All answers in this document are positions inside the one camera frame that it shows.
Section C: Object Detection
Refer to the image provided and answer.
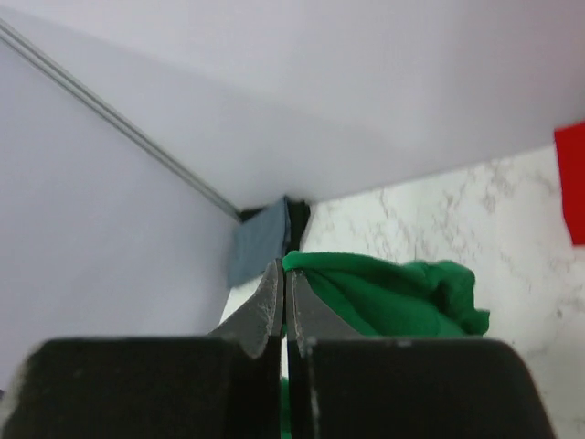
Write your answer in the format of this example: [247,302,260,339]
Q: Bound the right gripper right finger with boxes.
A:
[285,271,554,438]

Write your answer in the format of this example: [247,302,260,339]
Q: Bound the folded grey-blue shirt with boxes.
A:
[227,197,291,288]

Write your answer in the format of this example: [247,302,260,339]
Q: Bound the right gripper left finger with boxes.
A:
[1,262,284,438]

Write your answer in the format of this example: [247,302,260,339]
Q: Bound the green polo shirt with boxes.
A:
[279,250,491,439]

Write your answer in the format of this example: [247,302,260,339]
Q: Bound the folded red shirt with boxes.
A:
[554,122,585,246]

